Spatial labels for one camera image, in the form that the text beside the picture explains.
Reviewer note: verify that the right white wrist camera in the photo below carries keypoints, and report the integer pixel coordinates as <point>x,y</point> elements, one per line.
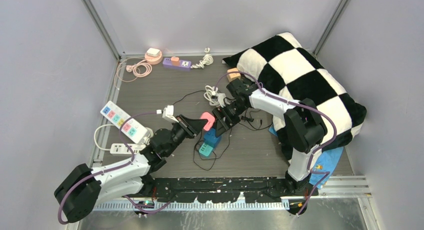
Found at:
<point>218,98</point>

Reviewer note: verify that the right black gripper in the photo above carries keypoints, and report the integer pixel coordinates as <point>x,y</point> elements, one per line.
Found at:
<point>222,111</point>

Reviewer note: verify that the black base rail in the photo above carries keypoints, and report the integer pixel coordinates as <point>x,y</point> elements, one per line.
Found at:
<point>222,189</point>

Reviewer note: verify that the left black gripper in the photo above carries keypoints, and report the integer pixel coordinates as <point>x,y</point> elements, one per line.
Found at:
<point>191,127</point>

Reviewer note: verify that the checkered black white pillow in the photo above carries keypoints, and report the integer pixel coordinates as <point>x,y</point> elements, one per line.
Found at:
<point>285,68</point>

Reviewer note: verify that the white colourful power strip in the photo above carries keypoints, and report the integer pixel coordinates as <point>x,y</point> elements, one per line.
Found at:
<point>131,128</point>

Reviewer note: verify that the teal usb power strip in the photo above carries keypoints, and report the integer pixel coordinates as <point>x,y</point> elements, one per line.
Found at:
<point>205,150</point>

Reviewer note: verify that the orange small plug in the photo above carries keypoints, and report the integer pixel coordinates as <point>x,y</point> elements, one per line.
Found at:
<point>175,60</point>

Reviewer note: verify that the blue cube socket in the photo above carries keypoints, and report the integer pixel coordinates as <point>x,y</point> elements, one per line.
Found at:
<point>211,139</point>

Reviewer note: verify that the white charger block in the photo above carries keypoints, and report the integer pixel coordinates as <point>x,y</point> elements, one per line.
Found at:
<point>153,52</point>

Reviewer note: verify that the pink plug adapter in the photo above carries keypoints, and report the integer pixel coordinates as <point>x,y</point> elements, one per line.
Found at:
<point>210,120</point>

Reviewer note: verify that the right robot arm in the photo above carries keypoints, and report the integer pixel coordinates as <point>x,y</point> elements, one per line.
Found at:
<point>303,125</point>

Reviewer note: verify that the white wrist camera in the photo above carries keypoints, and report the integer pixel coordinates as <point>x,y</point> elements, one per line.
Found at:
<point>218,98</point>
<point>168,114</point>

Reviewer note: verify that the orange cube socket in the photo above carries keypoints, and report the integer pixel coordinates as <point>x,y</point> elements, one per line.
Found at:
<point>233,74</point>

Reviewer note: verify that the pink round socket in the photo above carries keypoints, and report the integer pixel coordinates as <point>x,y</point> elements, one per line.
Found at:
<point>154,60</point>

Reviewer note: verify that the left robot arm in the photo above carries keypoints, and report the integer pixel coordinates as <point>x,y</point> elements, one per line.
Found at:
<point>85,187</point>

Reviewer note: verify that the purple power strip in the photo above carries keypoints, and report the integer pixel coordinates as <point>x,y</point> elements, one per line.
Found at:
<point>184,65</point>

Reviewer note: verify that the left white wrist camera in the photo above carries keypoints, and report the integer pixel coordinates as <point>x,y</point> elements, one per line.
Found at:
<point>168,114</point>

